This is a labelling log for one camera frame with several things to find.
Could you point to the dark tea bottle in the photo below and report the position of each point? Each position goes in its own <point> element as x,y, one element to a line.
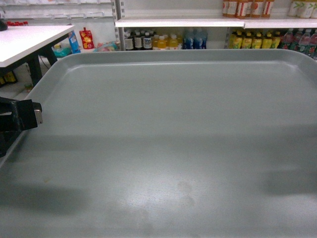
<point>147,41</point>

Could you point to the white checkout table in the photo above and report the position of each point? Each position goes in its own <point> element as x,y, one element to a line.
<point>24,44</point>

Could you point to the blue water bottle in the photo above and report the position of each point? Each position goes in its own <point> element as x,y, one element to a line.
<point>200,40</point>
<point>188,39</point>

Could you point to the yellow lemon tea bottle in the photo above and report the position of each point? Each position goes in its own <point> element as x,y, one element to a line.
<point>267,41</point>
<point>235,41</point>
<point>257,41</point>

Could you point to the white upper shelf board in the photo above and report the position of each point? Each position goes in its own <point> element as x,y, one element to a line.
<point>251,23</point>

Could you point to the grey rectangular serving tray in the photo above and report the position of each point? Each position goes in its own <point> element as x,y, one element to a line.
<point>150,144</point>

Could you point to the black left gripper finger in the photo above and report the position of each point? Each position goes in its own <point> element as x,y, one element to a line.
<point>17,116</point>

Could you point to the blue water bottle right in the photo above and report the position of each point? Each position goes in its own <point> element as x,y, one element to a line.
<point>200,40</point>

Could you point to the red snack bag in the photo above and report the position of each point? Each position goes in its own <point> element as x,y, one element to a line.
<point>87,39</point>

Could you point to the yellow juice bottle white cap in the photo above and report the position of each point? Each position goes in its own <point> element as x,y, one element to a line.
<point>161,43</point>

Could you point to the blue water bottle left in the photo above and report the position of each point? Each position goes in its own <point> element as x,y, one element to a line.
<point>188,39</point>

